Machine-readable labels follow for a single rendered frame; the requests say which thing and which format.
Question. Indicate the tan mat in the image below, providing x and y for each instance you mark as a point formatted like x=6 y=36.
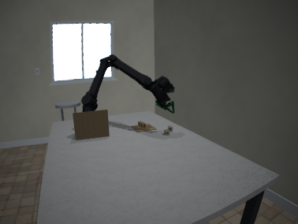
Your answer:
x=139 y=129

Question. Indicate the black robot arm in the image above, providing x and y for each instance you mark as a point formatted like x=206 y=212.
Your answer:
x=163 y=85

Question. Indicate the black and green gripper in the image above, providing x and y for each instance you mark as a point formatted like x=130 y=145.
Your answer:
x=162 y=103

